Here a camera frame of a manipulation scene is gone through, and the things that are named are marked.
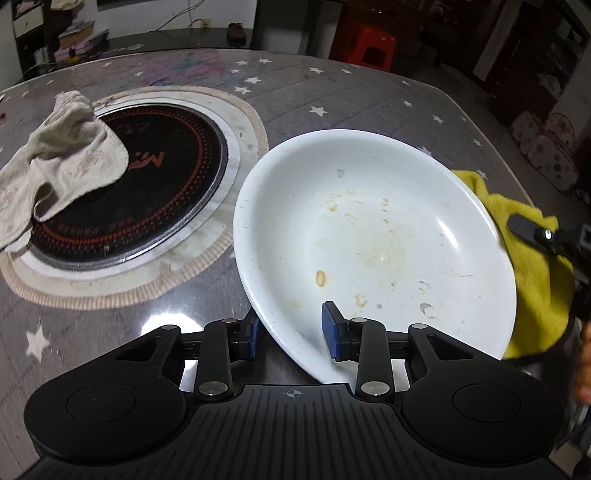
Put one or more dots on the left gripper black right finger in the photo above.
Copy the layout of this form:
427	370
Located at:
367	343

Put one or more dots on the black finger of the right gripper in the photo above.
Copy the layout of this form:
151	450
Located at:
573	243

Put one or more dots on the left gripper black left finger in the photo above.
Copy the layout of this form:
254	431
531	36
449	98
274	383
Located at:
216	348

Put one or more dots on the yellow microfiber cloth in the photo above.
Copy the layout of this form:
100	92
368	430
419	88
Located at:
545	285

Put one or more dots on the white ceramic bowl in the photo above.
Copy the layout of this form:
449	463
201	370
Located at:
381	229

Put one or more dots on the person's hand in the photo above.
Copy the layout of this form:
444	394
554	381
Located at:
581	380

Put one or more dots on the polka dot storage boxes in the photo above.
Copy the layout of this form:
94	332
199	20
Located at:
548	147

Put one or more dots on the black round induction cooktop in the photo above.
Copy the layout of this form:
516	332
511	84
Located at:
177	159

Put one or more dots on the grey-white rag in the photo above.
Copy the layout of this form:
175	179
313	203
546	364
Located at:
70	154

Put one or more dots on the red plastic stool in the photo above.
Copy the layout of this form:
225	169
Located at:
364	45

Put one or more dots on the stack of boxes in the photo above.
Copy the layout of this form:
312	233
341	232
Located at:
80	40

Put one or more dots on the black TV cabinet shelf unit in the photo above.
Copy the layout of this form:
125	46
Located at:
30	29

